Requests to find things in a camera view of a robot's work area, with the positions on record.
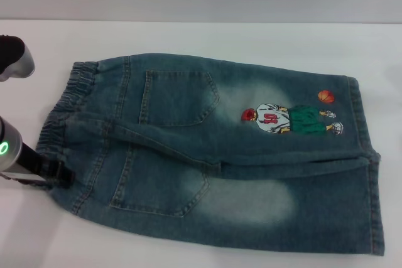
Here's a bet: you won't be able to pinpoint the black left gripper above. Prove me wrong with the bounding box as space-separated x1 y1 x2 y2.
0 144 76 189

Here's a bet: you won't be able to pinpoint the blue denim shorts with print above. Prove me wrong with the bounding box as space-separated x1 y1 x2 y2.
35 51 386 247

